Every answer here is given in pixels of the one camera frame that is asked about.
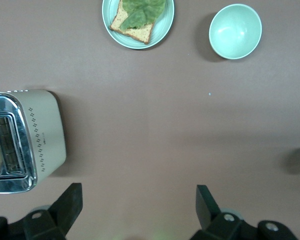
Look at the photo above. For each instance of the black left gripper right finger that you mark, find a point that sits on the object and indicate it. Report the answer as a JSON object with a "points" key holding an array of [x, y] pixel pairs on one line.
{"points": [[215, 225]]}

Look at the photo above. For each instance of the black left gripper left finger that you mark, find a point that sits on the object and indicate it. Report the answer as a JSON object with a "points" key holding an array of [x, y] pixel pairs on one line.
{"points": [[62, 212]]}

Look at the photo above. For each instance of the beige chrome toaster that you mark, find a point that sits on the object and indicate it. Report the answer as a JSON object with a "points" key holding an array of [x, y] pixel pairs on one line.
{"points": [[47, 130]]}

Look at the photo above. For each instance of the brown bread slice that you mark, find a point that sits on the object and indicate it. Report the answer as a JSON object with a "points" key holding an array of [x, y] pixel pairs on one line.
{"points": [[137, 33]]}

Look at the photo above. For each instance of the light green bowl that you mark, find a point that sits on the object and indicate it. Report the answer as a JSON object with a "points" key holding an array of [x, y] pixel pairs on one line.
{"points": [[236, 31]]}

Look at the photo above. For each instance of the light green plate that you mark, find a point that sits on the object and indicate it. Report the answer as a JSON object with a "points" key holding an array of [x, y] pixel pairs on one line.
{"points": [[162, 27]]}

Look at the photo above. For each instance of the green lettuce leaf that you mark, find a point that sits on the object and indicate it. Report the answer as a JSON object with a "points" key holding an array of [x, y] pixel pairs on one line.
{"points": [[142, 12]]}

